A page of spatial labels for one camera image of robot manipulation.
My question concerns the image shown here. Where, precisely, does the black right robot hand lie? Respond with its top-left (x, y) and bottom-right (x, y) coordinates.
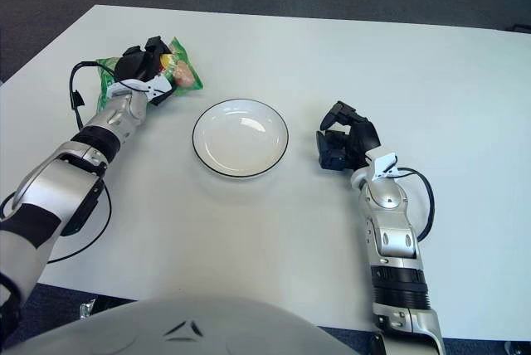
top-left (315, 100), bottom-right (382, 172)

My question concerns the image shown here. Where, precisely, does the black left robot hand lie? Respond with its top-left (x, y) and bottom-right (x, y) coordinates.
top-left (112, 34), bottom-right (173, 107)

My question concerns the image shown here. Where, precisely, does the green potato chips bag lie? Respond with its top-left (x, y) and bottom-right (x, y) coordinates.
top-left (95, 36), bottom-right (205, 114)

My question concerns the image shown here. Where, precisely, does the white plate black rim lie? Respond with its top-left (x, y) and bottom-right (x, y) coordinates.
top-left (192, 98), bottom-right (290, 178)

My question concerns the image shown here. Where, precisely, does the metal table foot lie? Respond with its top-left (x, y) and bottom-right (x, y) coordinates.
top-left (79, 299), bottom-right (97, 321)

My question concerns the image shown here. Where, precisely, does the grey caster wheel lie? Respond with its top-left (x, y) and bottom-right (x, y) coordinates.
top-left (504, 340), bottom-right (531, 355)

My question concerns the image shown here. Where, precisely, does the grey robot torso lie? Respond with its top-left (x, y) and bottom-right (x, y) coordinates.
top-left (0, 295), bottom-right (358, 355)

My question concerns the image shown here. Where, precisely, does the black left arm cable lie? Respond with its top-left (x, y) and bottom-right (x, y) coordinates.
top-left (0, 59), bottom-right (144, 265)

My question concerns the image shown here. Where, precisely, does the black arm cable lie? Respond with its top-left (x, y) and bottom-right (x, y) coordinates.
top-left (0, 59), bottom-right (144, 265)
top-left (397, 167), bottom-right (436, 243)

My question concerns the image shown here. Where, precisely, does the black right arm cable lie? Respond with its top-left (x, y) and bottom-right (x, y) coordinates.
top-left (397, 167), bottom-right (436, 243)

